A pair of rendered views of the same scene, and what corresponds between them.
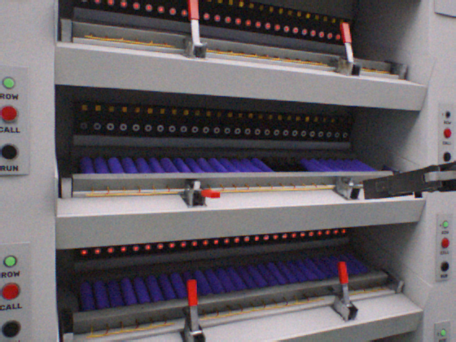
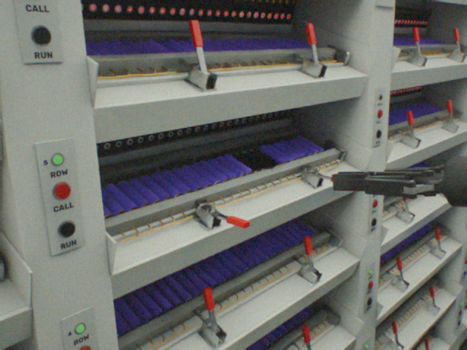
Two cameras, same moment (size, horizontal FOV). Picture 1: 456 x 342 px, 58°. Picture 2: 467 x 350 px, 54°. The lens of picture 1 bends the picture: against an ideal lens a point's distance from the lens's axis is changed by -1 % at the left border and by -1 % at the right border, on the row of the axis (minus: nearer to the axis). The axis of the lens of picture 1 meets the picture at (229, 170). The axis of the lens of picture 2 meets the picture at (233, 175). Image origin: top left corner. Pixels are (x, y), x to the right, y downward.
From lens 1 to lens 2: 0.31 m
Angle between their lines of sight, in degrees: 25
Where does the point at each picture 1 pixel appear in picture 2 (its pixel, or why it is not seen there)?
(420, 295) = (357, 249)
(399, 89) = (350, 82)
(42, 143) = (93, 211)
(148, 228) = (180, 259)
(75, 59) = (110, 117)
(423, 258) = (360, 219)
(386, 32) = (327, 14)
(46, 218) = (103, 279)
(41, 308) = not seen: outside the picture
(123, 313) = (149, 330)
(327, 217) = (302, 206)
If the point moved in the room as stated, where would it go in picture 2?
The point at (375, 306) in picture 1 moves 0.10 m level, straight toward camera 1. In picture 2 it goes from (327, 265) to (340, 288)
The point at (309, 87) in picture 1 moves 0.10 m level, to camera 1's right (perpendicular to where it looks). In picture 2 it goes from (290, 97) to (341, 93)
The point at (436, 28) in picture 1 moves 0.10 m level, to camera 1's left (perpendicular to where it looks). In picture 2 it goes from (376, 20) to (333, 21)
